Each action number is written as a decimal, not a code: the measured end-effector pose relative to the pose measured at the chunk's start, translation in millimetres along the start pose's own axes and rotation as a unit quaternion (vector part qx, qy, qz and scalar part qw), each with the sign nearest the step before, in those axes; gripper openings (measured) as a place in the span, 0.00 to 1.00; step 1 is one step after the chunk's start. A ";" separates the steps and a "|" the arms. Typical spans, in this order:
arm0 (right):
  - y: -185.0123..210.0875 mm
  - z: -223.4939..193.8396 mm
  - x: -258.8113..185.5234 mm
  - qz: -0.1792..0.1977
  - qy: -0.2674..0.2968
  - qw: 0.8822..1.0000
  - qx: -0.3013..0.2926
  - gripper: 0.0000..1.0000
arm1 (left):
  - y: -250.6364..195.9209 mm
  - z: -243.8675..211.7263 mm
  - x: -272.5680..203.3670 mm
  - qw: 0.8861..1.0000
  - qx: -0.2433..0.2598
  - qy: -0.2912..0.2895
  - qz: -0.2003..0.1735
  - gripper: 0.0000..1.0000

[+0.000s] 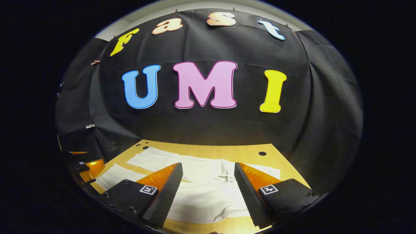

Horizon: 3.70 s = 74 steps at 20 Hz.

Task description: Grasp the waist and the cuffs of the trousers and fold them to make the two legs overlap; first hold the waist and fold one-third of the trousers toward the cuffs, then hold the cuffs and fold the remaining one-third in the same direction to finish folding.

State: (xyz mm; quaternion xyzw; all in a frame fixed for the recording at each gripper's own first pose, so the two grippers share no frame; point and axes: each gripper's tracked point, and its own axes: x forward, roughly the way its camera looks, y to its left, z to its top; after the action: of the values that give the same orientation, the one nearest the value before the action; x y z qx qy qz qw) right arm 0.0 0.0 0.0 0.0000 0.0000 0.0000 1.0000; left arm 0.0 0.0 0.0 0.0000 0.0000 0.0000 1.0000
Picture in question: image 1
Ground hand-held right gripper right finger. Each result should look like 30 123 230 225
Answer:
234 162 321 229

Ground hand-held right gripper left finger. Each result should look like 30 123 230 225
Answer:
97 162 184 228

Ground white jeans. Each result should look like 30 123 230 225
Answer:
96 147 281 224

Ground black backdrop cloth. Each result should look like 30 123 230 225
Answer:
55 8 364 195

